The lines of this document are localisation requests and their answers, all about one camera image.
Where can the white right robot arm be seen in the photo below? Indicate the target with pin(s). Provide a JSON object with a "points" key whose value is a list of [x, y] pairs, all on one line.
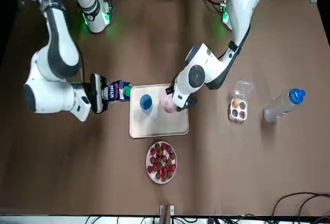
{"points": [[59, 48]]}

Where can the white rectangular tray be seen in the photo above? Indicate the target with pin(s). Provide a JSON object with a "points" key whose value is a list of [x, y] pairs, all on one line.
{"points": [[159, 126]]}

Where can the blue cup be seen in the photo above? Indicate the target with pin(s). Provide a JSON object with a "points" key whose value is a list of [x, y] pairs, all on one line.
{"points": [[146, 102]]}

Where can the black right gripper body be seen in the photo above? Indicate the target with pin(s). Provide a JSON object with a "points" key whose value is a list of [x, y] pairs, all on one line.
{"points": [[98, 93]]}

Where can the brown egg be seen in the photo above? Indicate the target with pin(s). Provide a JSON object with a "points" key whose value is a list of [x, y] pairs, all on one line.
{"points": [[235, 102]]}

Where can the aluminium camera post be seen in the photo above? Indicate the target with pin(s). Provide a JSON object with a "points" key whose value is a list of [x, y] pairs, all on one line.
{"points": [[166, 213]]}

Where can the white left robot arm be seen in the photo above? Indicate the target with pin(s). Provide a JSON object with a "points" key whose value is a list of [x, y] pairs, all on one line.
{"points": [[196, 75]]}

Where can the white plate of strawberries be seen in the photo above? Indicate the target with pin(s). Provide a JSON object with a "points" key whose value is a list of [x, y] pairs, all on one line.
{"points": [[160, 181]]}

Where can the pink bowl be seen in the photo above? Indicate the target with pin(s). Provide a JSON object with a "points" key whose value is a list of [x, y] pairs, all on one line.
{"points": [[166, 104]]}

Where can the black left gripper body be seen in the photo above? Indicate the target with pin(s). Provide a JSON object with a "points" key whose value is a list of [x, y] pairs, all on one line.
{"points": [[192, 102]]}

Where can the clear bottle with blue cap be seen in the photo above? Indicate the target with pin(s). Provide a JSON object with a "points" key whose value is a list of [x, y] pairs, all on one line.
{"points": [[278, 108]]}

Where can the clear plastic egg carton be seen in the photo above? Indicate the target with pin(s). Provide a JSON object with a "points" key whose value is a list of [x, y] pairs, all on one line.
{"points": [[238, 113]]}

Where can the blue white milk carton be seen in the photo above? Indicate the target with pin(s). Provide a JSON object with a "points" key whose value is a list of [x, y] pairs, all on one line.
{"points": [[119, 91]]}

